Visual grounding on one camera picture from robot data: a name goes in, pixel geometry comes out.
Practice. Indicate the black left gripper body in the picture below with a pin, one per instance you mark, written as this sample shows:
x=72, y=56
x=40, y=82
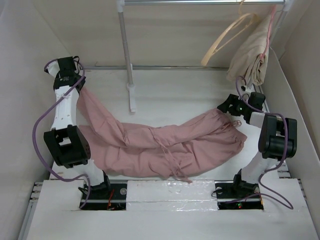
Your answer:
x=82, y=81

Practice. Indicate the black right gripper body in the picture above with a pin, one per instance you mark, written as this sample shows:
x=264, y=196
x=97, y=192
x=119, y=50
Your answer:
x=238, y=106

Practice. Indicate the pink trousers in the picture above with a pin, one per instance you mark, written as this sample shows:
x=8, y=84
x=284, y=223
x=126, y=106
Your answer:
x=140, y=151

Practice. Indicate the beige wooden hanger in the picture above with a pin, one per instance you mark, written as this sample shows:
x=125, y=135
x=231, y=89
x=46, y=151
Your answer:
x=235, y=29

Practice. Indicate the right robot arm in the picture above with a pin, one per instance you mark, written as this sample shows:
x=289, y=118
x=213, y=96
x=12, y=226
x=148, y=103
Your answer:
x=277, y=142

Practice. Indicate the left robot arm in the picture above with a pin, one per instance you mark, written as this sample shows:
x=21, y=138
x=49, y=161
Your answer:
x=66, y=143

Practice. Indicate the beige hanging trousers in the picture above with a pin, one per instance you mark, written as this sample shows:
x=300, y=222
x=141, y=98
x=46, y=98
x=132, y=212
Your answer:
x=251, y=59

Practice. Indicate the pink hanger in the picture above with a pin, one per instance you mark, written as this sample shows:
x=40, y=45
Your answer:
x=270, y=26

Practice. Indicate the metal clothes rack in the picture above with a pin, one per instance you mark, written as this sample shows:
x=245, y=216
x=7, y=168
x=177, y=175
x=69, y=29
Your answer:
x=120, y=10

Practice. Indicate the white foam strip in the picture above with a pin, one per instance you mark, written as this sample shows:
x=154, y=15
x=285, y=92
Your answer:
x=170, y=196

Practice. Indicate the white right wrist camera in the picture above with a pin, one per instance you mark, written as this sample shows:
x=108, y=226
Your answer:
x=244, y=89

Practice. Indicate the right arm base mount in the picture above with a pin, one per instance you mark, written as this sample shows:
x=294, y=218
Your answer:
x=230, y=197

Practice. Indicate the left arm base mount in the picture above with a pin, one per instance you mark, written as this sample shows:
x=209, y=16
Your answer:
x=101, y=198

